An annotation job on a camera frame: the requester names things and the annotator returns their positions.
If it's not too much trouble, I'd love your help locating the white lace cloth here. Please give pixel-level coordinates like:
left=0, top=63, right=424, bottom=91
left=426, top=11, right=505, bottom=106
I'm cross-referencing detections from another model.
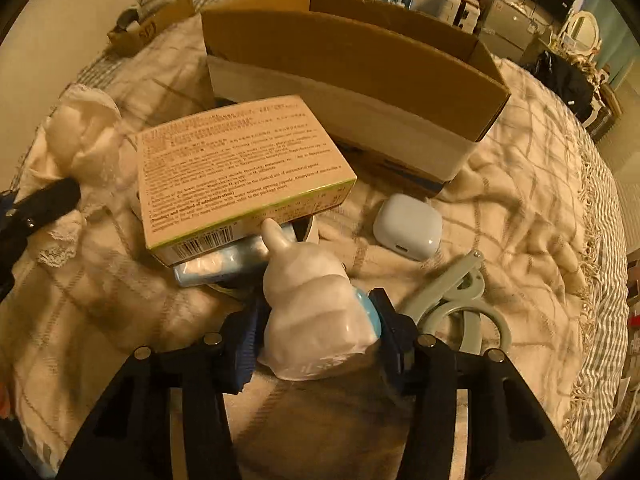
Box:
left=17, top=84, right=122, bottom=268

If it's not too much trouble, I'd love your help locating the grey-green plastic clip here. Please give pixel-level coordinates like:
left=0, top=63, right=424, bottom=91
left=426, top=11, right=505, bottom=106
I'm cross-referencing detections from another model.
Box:
left=400, top=249, right=512, bottom=356

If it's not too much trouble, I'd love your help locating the beige printed medicine box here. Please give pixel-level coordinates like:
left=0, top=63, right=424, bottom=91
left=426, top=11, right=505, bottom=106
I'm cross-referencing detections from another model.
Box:
left=137, top=96, right=357, bottom=266

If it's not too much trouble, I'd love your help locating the light blue tube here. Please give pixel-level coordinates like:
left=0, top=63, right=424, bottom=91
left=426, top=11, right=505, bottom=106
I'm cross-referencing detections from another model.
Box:
left=174, top=235, right=269, bottom=287

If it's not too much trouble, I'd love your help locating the white ceramic rabbit figurine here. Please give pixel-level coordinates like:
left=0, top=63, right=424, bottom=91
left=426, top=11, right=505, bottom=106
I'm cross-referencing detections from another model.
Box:
left=259, top=219, right=381, bottom=382

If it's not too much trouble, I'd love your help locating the white earbuds case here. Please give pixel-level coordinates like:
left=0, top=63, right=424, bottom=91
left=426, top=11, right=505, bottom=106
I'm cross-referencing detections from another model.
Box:
left=372, top=193, right=442, bottom=261

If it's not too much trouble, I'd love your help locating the small brown cardboard box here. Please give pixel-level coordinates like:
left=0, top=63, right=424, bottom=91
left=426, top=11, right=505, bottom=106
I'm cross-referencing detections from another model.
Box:
left=107, top=0, right=195, bottom=58

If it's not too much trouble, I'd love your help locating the large open cardboard box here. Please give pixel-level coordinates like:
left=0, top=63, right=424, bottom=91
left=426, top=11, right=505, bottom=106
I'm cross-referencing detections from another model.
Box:
left=201, top=0, right=510, bottom=194

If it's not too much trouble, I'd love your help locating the black jacket on chair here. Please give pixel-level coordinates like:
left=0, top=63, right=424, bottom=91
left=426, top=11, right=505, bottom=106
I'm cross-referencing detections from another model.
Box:
left=527, top=51, right=593, bottom=122

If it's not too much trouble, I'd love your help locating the teal corner curtain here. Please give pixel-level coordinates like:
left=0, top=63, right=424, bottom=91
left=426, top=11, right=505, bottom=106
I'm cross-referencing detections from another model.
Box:
left=582, top=0, right=639, bottom=89

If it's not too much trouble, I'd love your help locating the white oval vanity mirror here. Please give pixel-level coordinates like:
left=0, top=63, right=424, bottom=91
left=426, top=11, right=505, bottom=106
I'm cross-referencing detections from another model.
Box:
left=560, top=11, right=601, bottom=56

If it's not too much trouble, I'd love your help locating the grey mini fridge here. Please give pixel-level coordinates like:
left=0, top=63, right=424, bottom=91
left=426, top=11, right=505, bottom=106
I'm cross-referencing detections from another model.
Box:
left=478, top=0, right=538, bottom=64

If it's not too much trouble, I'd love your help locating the white suitcase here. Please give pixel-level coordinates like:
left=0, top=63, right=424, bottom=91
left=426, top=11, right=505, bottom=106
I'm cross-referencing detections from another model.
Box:
left=436, top=0, right=480, bottom=34

